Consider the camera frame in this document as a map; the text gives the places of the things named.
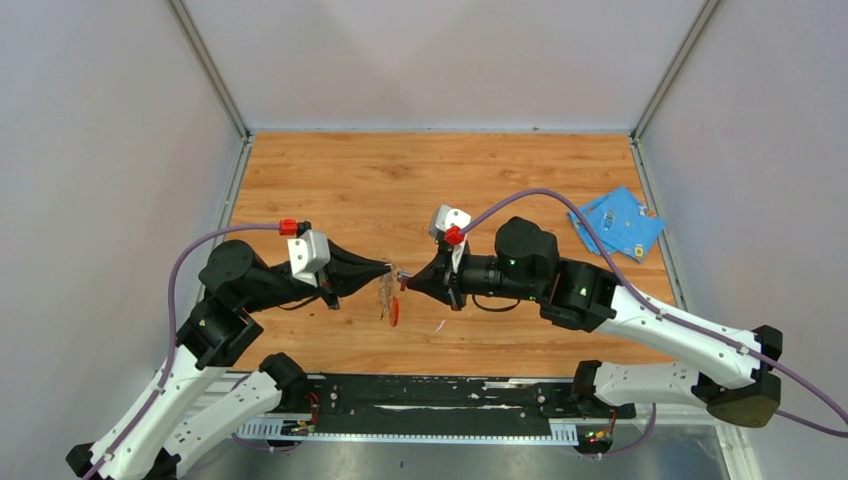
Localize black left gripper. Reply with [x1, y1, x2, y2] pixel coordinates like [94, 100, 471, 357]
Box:
[244, 237, 392, 313]

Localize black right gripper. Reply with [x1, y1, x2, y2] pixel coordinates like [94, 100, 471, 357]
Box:
[405, 242, 541, 313]

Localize keyring holder with red handle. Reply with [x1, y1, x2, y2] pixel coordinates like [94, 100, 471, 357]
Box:
[379, 263, 412, 328]

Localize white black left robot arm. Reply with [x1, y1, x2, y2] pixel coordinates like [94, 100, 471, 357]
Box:
[66, 230, 391, 479]

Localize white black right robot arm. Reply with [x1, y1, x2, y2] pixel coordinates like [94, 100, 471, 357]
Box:
[398, 217, 783, 428]

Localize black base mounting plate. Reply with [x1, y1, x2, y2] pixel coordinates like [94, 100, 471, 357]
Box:
[280, 374, 635, 437]

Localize blue patterned cloth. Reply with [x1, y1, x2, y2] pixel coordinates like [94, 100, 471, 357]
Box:
[580, 186, 666, 263]

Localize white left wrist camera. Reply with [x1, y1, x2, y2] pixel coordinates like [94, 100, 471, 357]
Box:
[287, 229, 331, 287]

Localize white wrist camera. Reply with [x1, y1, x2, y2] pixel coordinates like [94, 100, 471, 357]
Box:
[428, 204, 471, 273]
[287, 229, 331, 287]

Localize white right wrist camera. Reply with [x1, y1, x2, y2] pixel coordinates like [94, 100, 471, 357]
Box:
[428, 204, 471, 273]

